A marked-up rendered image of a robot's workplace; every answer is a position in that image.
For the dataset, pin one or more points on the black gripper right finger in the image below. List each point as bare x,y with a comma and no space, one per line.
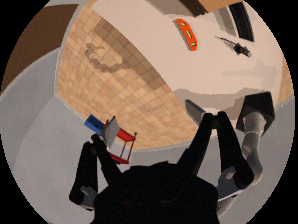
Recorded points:
236,174

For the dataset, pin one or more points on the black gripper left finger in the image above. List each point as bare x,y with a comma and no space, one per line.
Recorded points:
85,187

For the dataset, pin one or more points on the orange spirit level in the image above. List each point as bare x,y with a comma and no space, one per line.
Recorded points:
187,30

